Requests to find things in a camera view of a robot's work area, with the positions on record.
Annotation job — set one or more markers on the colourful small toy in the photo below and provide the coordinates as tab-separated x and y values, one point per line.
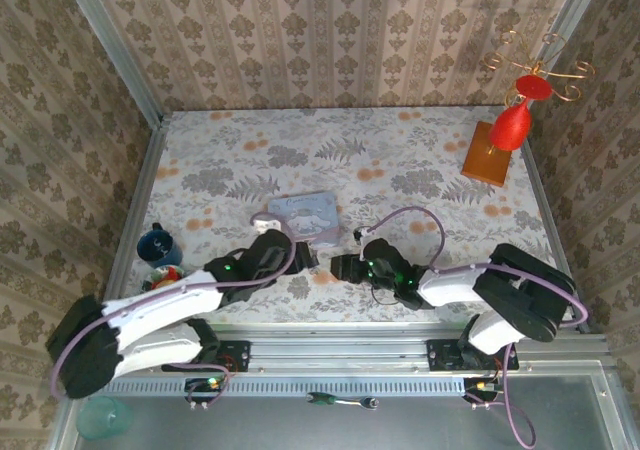
167	275

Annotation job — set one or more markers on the aluminium front beam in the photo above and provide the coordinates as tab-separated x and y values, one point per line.
340	342

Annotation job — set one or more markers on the teal glass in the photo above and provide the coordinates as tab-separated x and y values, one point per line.
102	420

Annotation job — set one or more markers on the floral table cover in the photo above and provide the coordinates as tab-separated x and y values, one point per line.
400	135

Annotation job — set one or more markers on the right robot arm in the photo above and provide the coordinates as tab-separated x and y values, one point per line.
450	285

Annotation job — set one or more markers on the aluminium side rail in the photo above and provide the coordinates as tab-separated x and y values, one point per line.
137	205

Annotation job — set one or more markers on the red goblet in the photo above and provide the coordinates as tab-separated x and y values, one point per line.
510	125

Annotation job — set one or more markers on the blue cartoon tin box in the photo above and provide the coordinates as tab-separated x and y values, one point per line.
310	215

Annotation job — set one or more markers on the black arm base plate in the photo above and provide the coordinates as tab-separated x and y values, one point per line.
442	355
235	355

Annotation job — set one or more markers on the dark blue mug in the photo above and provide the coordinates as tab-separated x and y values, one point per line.
160	250

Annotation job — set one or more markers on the metal lower shelf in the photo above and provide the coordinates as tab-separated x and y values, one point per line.
425	425

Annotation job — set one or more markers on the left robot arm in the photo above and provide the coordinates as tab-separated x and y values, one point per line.
165	300

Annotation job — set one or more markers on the aluminium frame corner post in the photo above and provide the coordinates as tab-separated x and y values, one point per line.
115	55
575	25

